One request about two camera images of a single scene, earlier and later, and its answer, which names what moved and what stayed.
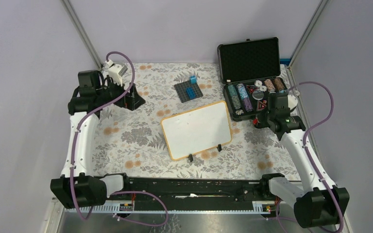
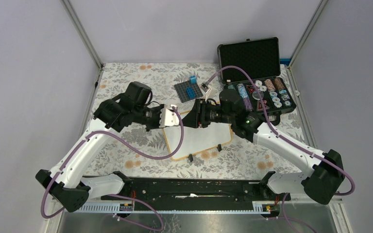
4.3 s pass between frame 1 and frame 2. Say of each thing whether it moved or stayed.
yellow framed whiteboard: stayed
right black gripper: moved
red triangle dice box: stayed
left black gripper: moved
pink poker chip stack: stayed
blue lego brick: stayed
